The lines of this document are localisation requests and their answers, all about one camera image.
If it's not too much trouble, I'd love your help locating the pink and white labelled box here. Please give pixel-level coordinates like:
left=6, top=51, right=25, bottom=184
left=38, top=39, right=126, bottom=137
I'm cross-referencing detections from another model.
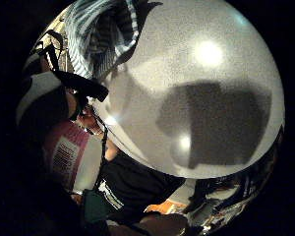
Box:
left=41, top=120, right=104, bottom=195

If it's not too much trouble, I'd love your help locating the blue white striped cloth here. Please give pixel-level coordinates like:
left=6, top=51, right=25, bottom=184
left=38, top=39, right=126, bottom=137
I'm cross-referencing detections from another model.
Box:
left=63, top=0, right=148, bottom=81

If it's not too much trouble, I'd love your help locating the the person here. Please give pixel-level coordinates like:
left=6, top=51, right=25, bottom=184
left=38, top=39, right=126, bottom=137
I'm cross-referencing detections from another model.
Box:
left=76, top=103, right=192, bottom=236

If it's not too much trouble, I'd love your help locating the dark green pouch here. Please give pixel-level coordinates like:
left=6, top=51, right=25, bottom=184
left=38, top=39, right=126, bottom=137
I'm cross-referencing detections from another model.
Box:
left=81, top=188, right=110, bottom=226

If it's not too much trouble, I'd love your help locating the orange object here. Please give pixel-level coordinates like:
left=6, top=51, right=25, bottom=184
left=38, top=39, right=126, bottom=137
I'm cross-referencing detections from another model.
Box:
left=143, top=199, right=181, bottom=215

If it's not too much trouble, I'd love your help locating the thin black cable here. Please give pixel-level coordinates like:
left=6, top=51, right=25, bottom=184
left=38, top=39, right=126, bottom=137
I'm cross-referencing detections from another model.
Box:
left=88, top=106, right=110, bottom=191

